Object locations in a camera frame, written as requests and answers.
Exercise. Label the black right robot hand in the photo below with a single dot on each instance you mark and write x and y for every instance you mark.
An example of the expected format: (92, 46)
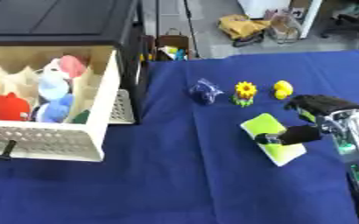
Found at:
(315, 105)

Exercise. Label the pale compartment drawer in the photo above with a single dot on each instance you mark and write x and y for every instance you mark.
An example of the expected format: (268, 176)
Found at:
(44, 137)

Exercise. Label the yellow rubber duck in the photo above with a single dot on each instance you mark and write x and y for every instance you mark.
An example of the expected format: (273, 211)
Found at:
(282, 89)

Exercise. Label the green and white sponge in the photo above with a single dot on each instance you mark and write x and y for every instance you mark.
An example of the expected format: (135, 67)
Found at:
(269, 128)

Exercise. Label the sunflower toy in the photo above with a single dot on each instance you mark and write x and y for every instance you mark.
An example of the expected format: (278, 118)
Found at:
(245, 92)

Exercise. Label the black office chair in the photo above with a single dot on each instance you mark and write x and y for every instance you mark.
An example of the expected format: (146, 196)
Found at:
(353, 20)

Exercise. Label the white cabinet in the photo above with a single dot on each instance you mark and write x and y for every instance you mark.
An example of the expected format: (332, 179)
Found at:
(279, 8)

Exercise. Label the yellow bag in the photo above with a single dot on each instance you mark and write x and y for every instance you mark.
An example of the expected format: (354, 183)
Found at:
(240, 27)

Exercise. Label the black tripod leg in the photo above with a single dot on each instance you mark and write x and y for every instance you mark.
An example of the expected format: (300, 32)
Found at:
(190, 29)

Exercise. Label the brown bag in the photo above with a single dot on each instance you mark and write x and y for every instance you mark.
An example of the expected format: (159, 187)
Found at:
(172, 46)

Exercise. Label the dark green toy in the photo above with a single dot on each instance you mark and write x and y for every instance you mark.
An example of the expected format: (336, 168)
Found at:
(81, 117)

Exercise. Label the pink and white soft toy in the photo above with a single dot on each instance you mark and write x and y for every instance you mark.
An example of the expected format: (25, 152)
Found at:
(67, 66)

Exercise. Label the blue and white soft toy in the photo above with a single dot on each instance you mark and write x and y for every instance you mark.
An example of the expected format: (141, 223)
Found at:
(54, 96)

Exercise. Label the black cabinet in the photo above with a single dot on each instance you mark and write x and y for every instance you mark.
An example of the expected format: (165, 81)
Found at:
(60, 20)

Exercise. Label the red soft toy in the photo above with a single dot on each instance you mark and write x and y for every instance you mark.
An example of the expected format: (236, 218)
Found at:
(6, 107)

